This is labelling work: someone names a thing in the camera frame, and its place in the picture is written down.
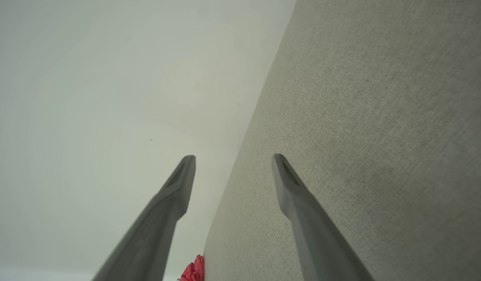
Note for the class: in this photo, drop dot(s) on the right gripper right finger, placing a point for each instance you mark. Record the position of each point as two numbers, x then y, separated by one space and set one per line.
322 249

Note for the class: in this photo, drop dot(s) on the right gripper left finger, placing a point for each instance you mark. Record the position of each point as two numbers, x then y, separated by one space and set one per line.
146 242

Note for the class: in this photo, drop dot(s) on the red shirt with white band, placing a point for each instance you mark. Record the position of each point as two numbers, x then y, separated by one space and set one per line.
193 271

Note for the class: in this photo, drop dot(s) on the grey fabric sofa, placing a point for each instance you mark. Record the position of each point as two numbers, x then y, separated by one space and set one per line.
380 117

